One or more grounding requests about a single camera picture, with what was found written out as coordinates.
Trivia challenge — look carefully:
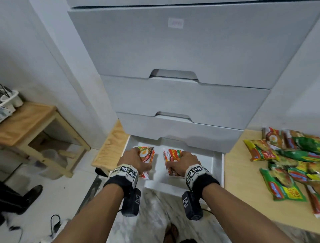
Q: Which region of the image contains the person's left hand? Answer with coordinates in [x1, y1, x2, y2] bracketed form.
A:
[117, 147, 152, 174]

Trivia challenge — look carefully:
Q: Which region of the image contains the person's right hand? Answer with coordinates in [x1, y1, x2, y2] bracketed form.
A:
[165, 151, 202, 177]

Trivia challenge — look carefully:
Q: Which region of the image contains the red noodle packet green stripe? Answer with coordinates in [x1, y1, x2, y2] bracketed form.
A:
[163, 149, 184, 177]

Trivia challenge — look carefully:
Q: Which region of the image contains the red noodle packet egg picture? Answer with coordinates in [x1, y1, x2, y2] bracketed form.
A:
[137, 146, 155, 180]

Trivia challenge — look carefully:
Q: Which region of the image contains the person's right forearm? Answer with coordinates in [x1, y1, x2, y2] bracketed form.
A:
[201, 182, 288, 243]

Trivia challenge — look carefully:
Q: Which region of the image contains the person's left forearm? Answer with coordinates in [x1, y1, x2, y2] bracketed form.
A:
[52, 183, 125, 243]

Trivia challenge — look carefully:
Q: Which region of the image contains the open white drawer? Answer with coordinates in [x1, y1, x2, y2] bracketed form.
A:
[108, 135, 225, 199]

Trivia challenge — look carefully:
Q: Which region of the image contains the light wooden board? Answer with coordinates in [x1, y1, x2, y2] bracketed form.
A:
[91, 119, 131, 176]

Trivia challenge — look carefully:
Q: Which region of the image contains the person's foot in sandal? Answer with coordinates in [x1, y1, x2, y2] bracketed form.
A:
[163, 223, 179, 243]

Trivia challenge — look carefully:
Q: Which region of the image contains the pile of noodle packets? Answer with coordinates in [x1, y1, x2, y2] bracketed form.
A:
[243, 126, 320, 219]

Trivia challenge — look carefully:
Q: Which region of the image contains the black chair base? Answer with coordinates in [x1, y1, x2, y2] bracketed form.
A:
[0, 181, 43, 226]

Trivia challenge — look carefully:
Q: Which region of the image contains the tall white drawer with sticker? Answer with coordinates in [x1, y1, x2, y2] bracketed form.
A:
[67, 1, 320, 90]

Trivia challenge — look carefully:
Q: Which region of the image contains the white drawer cabinet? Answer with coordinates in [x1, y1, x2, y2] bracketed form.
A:
[29, 0, 320, 199]

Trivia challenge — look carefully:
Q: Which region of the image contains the light wooden stool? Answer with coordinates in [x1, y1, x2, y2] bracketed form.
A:
[0, 101, 91, 179]

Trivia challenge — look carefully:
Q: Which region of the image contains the small white sticker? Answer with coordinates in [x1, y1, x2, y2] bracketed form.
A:
[168, 17, 185, 29]

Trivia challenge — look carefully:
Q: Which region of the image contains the white cup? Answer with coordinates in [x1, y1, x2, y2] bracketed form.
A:
[0, 94, 24, 108]

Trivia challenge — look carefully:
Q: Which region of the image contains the white dish rack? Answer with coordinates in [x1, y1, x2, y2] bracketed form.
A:
[0, 84, 25, 124]

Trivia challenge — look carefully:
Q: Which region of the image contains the black wrist strap with markers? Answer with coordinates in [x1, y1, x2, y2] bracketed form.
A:
[184, 164, 221, 194]
[103, 164, 139, 198]

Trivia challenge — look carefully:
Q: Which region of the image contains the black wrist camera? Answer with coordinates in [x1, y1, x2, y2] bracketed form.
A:
[121, 187, 141, 217]
[181, 191, 204, 221]

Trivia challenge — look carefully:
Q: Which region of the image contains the white drawer with notch handle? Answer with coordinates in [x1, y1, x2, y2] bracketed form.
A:
[116, 112, 249, 154]
[101, 75, 272, 130]

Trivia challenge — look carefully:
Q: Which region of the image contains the black cable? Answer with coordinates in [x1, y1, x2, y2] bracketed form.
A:
[49, 214, 62, 238]

